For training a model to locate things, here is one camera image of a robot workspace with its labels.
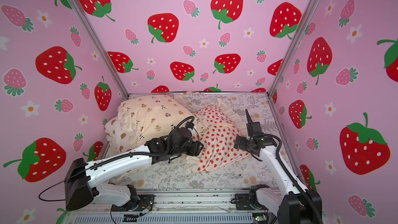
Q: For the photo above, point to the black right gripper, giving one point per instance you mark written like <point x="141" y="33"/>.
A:
<point x="247" y="129"/>

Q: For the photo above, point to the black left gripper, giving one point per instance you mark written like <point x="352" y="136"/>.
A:
<point x="195" y="148"/>

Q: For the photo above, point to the cream bear print pillow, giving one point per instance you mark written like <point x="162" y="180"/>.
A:
<point x="151" y="116"/>

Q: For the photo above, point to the strawberry print ruffled pillow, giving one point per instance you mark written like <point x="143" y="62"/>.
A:
<point x="219" y="130"/>

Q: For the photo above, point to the white pillow brown bear print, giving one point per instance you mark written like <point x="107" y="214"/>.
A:
<point x="119" y="141"/>

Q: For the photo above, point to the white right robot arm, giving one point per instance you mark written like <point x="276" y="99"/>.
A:
<point x="295" y="203"/>

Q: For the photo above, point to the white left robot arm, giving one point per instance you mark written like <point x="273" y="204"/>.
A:
<point x="86" y="182"/>

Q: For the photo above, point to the fern print table mat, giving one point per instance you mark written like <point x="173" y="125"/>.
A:
<point x="179" y="173"/>

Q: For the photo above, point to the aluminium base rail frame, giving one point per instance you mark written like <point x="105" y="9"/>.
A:
<point x="203" y="206"/>

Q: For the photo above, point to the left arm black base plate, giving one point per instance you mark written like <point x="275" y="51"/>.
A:
<point x="139" y="203"/>

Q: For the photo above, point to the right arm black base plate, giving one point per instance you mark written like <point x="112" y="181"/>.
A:
<point x="253" y="201"/>

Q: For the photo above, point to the right aluminium corner post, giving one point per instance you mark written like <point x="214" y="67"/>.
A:
<point x="306" y="18"/>

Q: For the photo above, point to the aluminium corner post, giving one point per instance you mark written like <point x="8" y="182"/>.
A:
<point x="96" y="42"/>
<point x="306" y="18"/>

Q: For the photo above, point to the left aluminium corner post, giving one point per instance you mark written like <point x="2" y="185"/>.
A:
<point x="96" y="42"/>

